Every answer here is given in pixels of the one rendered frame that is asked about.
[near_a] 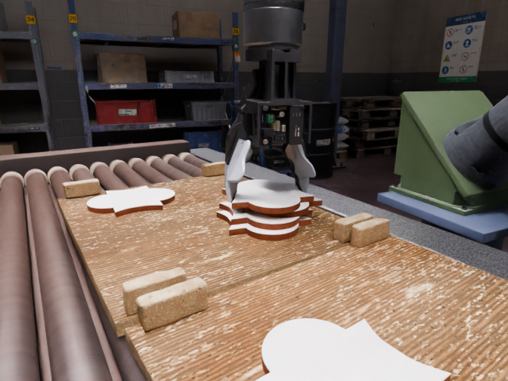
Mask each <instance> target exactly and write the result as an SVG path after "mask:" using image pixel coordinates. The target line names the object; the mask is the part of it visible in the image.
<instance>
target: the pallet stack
mask: <svg viewBox="0 0 508 381"><path fill-rule="evenodd" d="M343 101H346V104H345V105H342V102H343ZM388 102H389V103H388ZM401 106H402V100H401V98H400V96H366V97H344V98H340V108H339V117H343V118H346V119H347V120H348V122H347V123H346V124H344V125H345V126H347V127H348V128H349V131H347V132H346V133H345V134H347V135H348V138H346V139H345V140H343V141H341V142H344V143H346V144H347V145H348V147H347V148H345V149H344V150H347V154H354V155H355V156H353V157H354V158H366V157H374V156H387V155H394V154H396V152H391V150H396V149H397V144H398V132H399V125H400V118H401V116H399V115H401ZM341 110H343V112H342V113H341ZM355 112H357V113H355ZM351 150H352V151H351ZM374 151H379V153H378V154H371V155H365V153H366V152H374Z"/></svg>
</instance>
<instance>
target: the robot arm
mask: <svg viewBox="0 0 508 381"><path fill-rule="evenodd" d="M304 6H305V0H244V12H243V45H244V46H245V47H247V48H248V49H246V61H255V62H259V69H257V70H253V71H252V72H251V75H250V77H249V80H248V82H247V84H246V88H245V90H244V93H243V96H242V98H241V100H240V113H238V114H237V118H236V119H235V121H234V123H233V124H232V126H231V127H230V129H229V131H228V135H227V138H226V146H225V190H226V194H227V198H228V202H229V203H232V201H233V199H234V197H235V194H236V192H237V184H238V183H239V182H240V181H241V179H242V177H243V174H244V172H245V164H246V163H247V162H248V161H249V160H250V158H251V156H252V153H253V151H252V148H251V147H250V145H251V141H249V140H247V139H248V134H249V135H251V136H252V142H253V143H254V144H256V145H257V146H260V145H261V146H265V145H269V144H283V146H282V148H281V150H282V151H283V155H284V156H285V157H286V158H287V159H289V161H290V164H291V171H292V173H293V174H294V175H295V183H296V186H297V188H298V189H299V190H300V191H302V192H304V193H307V190H308V183H309V178H313V177H315V176H316V173H315V170H314V167H313V165H312V164H311V163H310V162H309V161H308V157H307V154H306V152H305V151H306V144H307V143H308V144H309V143H311V112H312V101H302V100H299V98H295V96H296V63H300V62H301V53H302V50H300V49H297V48H299V47H301V45H302V33H303V31H304V30H305V29H306V24H305V23H303V13H304ZM305 113H308V133H306V130H305ZM444 148H445V152H446V154H447V155H448V158H449V160H450V161H451V163H452V164H453V165H454V167H455V168H456V169H457V170H458V171H459V172H460V173H461V174H462V175H463V176H464V177H465V178H467V179H469V180H470V181H471V182H473V183H475V184H477V185H480V186H482V187H496V186H498V185H499V184H502V183H503V182H505V181H506V180H507V179H508V95H507V96H506V97H505V98H504V99H503V100H502V101H500V102H499V103H498V104H496V105H495V106H494V107H492V108H491V109H490V110H489V111H488V112H487V113H485V114H484V115H483V116H480V117H478V118H476V119H473V120H470V121H468V122H465V123H464V124H461V125H459V126H457V127H455V128H454V129H452V130H451V131H450V132H448V133H447V134H446V136H445V138H444Z"/></svg>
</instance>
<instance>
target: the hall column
mask: <svg viewBox="0 0 508 381"><path fill-rule="evenodd" d="M346 8H347V0H330V12H329V26H328V40H327V66H326V79H325V93H324V101H335V102H337V104H336V128H335V138H334V148H333V150H334V152H333V169H342V168H346V166H344V165H343V164H342V162H341V164H338V163H336V152H337V141H338V121H339V108H340V97H341V85H342V64H343V50H344V40H345V20H346Z"/></svg>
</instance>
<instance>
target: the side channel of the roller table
mask: <svg viewBox="0 0 508 381"><path fill-rule="evenodd" d="M180 153H191V149H190V142H189V141H185V140H174V141H157V142H148V143H140V144H124V145H115V146H106V147H90V148H81V149H72V150H56V151H48V152H38V153H22V154H14V155H5V156H0V178H1V177H2V176H3V174H5V173H6V172H17V173H19V174H20V175H21V176H22V177H23V180H24V177H25V174H26V173H27V172H28V171H29V170H30V169H40V170H41V171H43V172H44V173H45V174H46V176H47V177H48V172H49V170H50V169H51V168H52V167H55V166H60V167H62V168H64V169H66V170H67V171H68V173H70V168H71V167H72V166H73V165H75V164H81V165H84V166H86V167H87V168H88V169H89V170H90V166H91V164H92V163H95V162H101V163H105V164H106V165H107V166H109V164H110V163H111V162H112V161H114V160H122V161H124V162H125V163H128V161H129V160H130V159H131V158H139V159H142V160H143V161H145V160H146V158H148V157H149V156H158V157H159V158H160V159H162V157H163V156H164V155H166V154H173V155H175V156H178V155H179V154H180Z"/></svg>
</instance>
